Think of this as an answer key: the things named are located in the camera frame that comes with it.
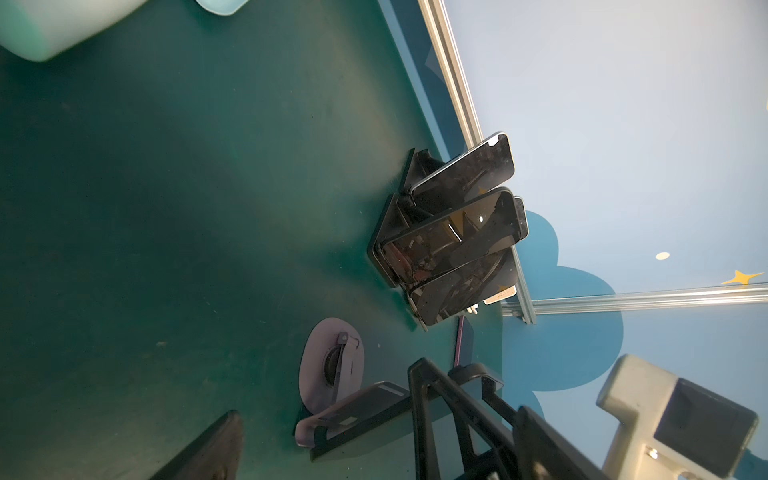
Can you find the aluminium frame right post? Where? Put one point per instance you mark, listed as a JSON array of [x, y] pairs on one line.
[[443, 41]]

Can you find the aluminium frame back bar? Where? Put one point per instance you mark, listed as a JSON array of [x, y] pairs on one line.
[[668, 299]]

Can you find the silver metal cylinder tool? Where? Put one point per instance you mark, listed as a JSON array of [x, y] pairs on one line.
[[38, 30]]

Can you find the purple phone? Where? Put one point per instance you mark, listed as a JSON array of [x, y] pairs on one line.
[[457, 361]]

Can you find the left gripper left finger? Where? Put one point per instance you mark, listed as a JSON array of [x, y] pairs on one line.
[[214, 455]]

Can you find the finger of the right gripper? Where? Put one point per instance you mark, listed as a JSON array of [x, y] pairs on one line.
[[446, 416], [485, 386]]

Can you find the white phone stand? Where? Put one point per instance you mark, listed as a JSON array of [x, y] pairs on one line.
[[499, 296]]

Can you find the black stand middle left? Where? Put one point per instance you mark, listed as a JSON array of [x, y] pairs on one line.
[[391, 262]]

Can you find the black phone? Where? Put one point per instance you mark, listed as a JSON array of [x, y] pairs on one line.
[[358, 425], [460, 181], [452, 293], [521, 219], [451, 239]]

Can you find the black stand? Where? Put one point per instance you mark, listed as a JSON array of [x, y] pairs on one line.
[[391, 262], [419, 165]]

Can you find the black stand back left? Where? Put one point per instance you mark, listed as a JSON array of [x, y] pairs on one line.
[[419, 165]]

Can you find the light blue spatula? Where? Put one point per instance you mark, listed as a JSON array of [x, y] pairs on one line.
[[222, 7]]

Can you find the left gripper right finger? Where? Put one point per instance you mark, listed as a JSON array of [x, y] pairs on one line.
[[543, 453]]

